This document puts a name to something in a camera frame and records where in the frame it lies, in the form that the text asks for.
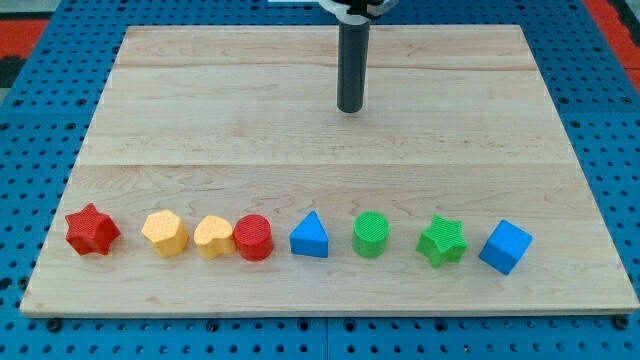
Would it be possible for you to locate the red cylinder block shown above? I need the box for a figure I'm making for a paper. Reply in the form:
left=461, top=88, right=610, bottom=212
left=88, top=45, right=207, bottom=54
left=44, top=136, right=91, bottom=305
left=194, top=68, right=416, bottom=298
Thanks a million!
left=233, top=214, right=274, bottom=261

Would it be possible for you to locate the green cylinder block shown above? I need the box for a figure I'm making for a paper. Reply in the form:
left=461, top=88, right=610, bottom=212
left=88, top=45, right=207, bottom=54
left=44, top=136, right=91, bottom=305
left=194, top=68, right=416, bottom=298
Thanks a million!
left=352, top=211, right=390, bottom=258

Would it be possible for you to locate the blue triangle block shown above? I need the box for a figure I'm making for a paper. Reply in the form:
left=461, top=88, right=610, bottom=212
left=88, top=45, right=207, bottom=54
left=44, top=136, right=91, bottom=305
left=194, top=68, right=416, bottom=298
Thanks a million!
left=289, top=211, right=329, bottom=258

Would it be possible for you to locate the yellow hexagon block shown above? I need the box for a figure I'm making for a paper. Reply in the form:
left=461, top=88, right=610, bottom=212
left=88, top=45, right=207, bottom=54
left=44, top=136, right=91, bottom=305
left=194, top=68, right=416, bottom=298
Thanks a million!
left=141, top=210, right=189, bottom=258

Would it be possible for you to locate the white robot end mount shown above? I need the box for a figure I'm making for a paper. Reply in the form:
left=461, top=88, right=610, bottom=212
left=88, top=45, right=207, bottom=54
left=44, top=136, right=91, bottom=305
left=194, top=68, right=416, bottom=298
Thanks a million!
left=318, top=0, right=399, bottom=25

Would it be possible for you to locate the red star block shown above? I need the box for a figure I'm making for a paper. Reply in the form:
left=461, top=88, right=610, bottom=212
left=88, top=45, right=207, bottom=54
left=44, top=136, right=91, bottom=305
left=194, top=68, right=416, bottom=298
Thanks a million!
left=65, top=203, right=121, bottom=256

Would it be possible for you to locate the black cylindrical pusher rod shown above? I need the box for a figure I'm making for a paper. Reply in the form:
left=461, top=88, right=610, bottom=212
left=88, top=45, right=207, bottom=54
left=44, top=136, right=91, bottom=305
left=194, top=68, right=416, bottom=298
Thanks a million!
left=337, top=22, right=370, bottom=113

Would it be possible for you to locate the green star block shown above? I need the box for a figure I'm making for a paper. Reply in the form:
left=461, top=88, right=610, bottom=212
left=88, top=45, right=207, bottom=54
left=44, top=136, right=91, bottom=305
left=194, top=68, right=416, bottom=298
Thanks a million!
left=416, top=214, right=468, bottom=269

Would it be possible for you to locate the wooden board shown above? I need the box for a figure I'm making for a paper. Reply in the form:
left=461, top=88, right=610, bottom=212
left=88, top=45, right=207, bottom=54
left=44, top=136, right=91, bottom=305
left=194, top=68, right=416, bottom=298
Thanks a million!
left=21, top=25, right=639, bottom=318

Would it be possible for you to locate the blue cube block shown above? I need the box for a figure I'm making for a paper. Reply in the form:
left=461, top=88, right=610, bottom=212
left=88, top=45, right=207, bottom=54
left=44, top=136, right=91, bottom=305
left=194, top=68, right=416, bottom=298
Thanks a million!
left=479, top=220, right=533, bottom=275

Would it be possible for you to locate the yellow heart block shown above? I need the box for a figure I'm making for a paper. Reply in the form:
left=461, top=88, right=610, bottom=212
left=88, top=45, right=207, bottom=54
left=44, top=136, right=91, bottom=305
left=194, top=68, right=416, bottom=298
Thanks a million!
left=194, top=215, right=236, bottom=260

